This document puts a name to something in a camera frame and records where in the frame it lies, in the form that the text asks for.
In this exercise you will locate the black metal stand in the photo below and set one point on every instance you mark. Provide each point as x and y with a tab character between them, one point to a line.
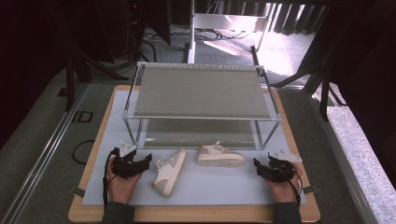
324	96
70	84

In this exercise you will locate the pleated curtain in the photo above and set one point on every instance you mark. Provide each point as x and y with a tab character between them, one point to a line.
289	18

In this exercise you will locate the metal frame shoe rack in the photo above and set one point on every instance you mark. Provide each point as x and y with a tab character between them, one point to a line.
202	93

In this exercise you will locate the white desk frame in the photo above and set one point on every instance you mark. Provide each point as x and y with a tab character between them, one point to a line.
191	46

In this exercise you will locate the person's left hand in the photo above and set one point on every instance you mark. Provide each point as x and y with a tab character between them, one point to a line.
122	186

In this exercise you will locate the person's right hand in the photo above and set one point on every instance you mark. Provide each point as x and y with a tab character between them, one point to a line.
285	190

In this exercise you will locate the wooden board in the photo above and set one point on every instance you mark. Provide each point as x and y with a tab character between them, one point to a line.
193	214

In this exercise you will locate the metal floor rail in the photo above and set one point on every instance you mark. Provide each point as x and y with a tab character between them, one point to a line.
40	158
342	161

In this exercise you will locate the white table mat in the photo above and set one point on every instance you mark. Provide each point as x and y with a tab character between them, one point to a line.
211	186

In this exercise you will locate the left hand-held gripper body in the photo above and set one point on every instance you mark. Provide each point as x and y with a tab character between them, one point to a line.
123	165

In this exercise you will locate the black floor socket frame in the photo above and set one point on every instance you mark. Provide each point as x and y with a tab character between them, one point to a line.
76	116

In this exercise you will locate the white and beige sneaker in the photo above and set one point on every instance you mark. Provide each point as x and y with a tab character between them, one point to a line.
168	174
219	157

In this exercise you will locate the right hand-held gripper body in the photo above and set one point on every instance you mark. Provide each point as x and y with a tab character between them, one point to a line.
280	169

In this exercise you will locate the grey tape tab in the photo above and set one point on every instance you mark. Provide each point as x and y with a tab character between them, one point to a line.
79	191
311	189

